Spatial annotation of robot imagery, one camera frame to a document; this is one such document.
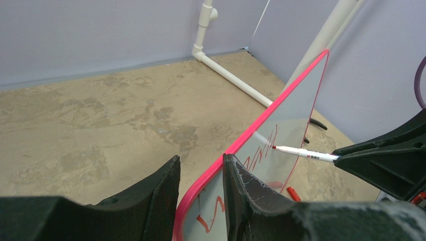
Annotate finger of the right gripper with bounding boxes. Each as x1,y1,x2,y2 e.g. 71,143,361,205
334,141,425,201
332,109,425,156

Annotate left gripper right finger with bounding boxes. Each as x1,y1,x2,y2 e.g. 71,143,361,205
223,154,425,240

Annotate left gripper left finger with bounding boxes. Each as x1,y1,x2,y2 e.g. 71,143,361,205
1,156,180,240

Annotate red marker cap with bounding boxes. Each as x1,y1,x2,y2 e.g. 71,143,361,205
286,187,301,202

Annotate pink framed whiteboard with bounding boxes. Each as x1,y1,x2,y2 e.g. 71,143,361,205
173,50,329,240

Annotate white red marker pen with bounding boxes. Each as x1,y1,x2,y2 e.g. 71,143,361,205
272,146,340,163

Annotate black handled pliers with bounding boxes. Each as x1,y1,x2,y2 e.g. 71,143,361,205
309,118,328,132

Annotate white pvc pipe frame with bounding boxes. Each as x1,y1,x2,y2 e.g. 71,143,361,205
192,0,367,108

